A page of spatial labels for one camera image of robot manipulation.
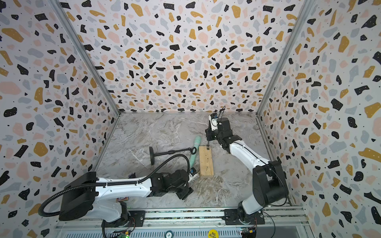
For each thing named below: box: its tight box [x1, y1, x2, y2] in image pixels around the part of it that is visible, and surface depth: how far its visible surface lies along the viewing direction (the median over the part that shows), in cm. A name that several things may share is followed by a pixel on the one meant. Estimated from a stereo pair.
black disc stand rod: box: [148, 146, 197, 166], surface depth 96 cm
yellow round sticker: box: [207, 229, 219, 238], surface depth 71 cm
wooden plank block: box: [198, 145, 214, 179], surface depth 92 cm
